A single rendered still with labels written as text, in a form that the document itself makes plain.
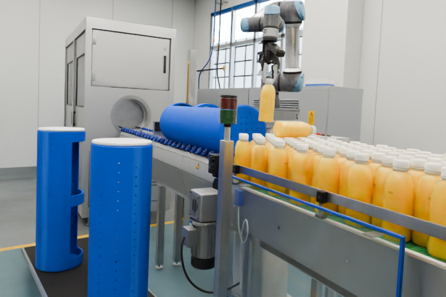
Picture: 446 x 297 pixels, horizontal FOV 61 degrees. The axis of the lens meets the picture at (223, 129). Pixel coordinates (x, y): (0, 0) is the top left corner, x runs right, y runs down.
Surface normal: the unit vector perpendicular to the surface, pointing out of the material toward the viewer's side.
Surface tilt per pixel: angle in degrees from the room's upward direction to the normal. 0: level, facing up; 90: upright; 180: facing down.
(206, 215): 90
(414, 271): 90
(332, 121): 90
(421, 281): 90
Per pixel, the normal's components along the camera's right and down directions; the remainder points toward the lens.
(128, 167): 0.45, 0.07
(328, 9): -0.81, 0.00
